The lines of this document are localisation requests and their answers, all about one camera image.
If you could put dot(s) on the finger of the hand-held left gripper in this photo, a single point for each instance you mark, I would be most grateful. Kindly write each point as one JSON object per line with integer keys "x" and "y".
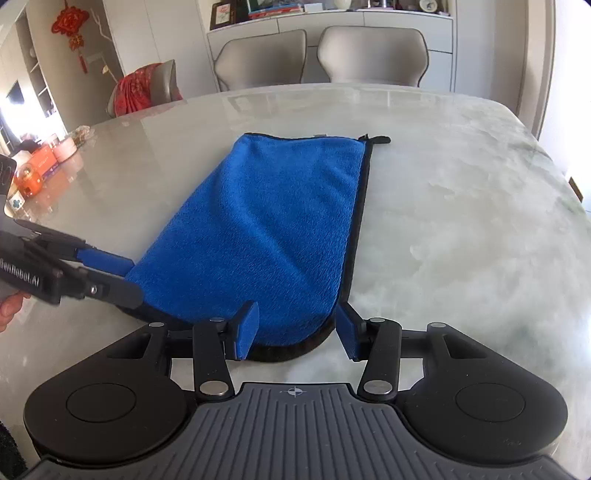
{"x": 115, "y": 293}
{"x": 106, "y": 262}

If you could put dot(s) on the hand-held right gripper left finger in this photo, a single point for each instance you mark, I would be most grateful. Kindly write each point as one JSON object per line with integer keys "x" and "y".
{"x": 244, "y": 332}

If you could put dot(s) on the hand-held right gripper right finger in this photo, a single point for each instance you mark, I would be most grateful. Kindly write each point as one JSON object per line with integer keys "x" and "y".
{"x": 346, "y": 332}

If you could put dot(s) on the blue towel with black trim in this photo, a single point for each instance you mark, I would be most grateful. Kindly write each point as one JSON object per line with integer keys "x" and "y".
{"x": 258, "y": 221}

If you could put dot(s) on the person's left hand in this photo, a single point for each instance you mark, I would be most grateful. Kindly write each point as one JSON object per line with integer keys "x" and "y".
{"x": 9, "y": 311}

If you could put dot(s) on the orange toy jar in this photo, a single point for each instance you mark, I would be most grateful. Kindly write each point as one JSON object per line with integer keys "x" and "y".
{"x": 28, "y": 184}

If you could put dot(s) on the orange box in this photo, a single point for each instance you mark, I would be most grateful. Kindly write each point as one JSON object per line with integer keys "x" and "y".
{"x": 41, "y": 161}

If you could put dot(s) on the clear plastic bag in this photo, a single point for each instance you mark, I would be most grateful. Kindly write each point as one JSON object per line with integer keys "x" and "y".
{"x": 82, "y": 134}

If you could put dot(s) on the red patterned cloth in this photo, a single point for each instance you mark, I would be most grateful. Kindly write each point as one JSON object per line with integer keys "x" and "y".
{"x": 134, "y": 92}

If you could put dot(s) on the grey chair with red cloth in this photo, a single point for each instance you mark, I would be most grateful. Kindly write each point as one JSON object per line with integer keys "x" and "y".
{"x": 168, "y": 83}

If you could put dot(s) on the grey dining chair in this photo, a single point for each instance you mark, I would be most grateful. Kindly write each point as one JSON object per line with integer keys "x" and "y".
{"x": 258, "y": 60}
{"x": 374, "y": 55}

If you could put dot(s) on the stack of books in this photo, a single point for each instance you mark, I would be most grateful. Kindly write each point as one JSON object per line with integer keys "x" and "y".
{"x": 277, "y": 11}

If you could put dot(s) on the small white box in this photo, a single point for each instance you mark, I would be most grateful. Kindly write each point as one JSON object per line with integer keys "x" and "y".
{"x": 314, "y": 7}

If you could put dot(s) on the white vase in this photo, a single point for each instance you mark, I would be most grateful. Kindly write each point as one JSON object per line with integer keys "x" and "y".
{"x": 344, "y": 3}

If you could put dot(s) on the white alarm clock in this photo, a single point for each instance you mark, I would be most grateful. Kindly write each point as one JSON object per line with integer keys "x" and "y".
{"x": 428, "y": 5}

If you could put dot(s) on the wall television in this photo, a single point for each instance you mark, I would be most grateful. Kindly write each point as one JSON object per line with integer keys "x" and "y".
{"x": 14, "y": 94}

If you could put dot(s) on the red knot wall ornament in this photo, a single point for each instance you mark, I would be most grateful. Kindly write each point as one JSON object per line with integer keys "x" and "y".
{"x": 69, "y": 23}

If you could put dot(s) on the dark picture frame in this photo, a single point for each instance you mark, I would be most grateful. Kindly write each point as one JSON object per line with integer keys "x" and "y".
{"x": 223, "y": 16}

